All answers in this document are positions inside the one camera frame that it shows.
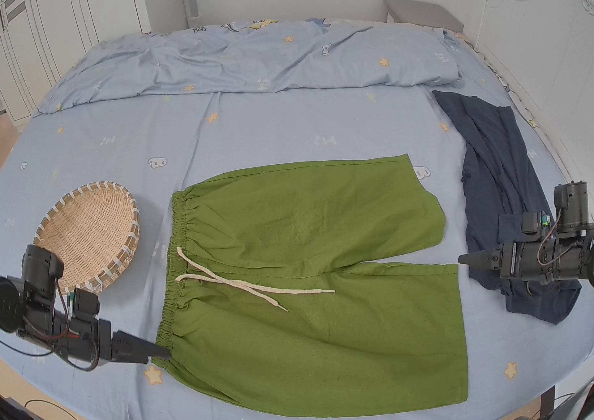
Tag pale blue quilt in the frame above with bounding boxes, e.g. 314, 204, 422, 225
33, 16, 465, 118

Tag round woven basket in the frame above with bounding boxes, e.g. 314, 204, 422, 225
33, 181, 141, 294

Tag white wardrobe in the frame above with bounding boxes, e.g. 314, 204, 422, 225
0, 0, 154, 124

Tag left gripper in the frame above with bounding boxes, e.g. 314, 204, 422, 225
65, 317, 171, 363

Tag grey bedside table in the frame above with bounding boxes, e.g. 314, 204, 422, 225
382, 0, 466, 34

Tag green shorts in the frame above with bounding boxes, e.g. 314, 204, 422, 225
154, 154, 469, 407

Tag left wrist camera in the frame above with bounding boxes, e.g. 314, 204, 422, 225
71, 288, 101, 323

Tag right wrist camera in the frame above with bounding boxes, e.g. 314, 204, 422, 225
522, 210, 554, 245

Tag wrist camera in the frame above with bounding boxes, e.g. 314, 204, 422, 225
71, 288, 101, 323
522, 210, 554, 245

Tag dark blue garment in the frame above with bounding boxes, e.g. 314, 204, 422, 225
432, 90, 583, 326

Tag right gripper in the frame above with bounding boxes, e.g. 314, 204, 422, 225
500, 239, 560, 281

